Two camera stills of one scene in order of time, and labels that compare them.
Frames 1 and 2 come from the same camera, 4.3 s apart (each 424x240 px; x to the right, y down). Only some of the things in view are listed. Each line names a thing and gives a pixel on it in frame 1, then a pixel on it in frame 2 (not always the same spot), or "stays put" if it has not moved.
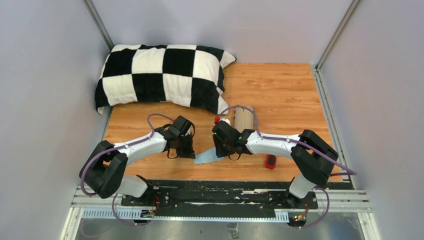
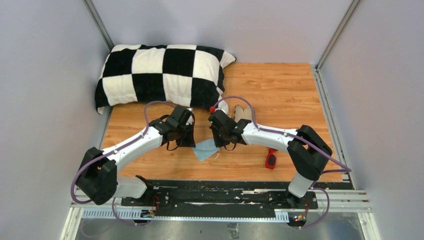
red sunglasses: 270,161 stays put
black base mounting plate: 218,195 stays put
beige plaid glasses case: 243,118 stays put
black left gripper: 189,153 -> 190,142
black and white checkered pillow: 188,75 stays put
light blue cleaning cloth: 207,156 -> 205,149
